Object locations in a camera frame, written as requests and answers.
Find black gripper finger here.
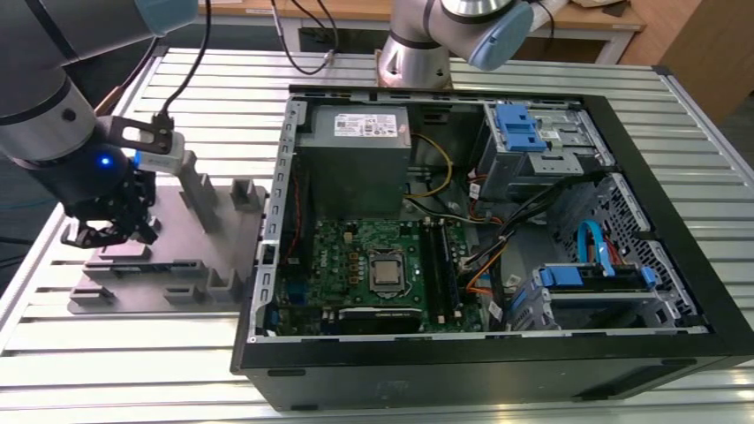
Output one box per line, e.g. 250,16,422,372
123,170,161,246
60,219,128,249

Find RAM stick with blue label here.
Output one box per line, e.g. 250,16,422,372
115,262,199,271

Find black RAM slot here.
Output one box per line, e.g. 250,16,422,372
420,219,438,322
432,220,450,320

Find grey parts rack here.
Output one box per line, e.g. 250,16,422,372
67,149,270,315

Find green motherboard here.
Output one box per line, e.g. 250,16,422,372
276,218,490,335

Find grey power supply unit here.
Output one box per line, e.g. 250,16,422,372
294,104,414,213

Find silver CPU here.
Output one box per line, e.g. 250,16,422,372
375,259,406,284

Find black graphics card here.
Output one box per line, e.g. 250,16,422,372
322,307,424,335

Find black open PC case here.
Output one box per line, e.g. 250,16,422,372
227,83,754,414

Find blue disk carrier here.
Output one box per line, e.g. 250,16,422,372
494,103,547,154

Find silver metal drive cage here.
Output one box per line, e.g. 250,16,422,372
476,99,614,200

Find hard disk in blue carrier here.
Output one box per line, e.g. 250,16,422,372
538,262,658,295

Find silver metal disk bay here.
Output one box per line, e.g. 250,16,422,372
506,260,702,332

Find wooden cabinet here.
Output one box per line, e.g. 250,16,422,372
621,0,754,129

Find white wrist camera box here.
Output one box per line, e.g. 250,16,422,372
120,127,187,173

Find black camera cable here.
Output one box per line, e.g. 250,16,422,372
153,0,213,121

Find cable with silver plug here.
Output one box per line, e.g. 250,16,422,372
268,0,342,76

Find yellow wire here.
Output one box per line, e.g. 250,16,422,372
408,134,455,200

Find orange wires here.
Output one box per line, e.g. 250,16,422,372
467,260,502,295

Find black cable bundle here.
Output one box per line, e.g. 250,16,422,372
464,174,602,270

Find blue SATA wire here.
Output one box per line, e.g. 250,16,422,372
576,220,618,277

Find wooden desk with white frame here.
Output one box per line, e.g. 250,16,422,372
193,0,647,67

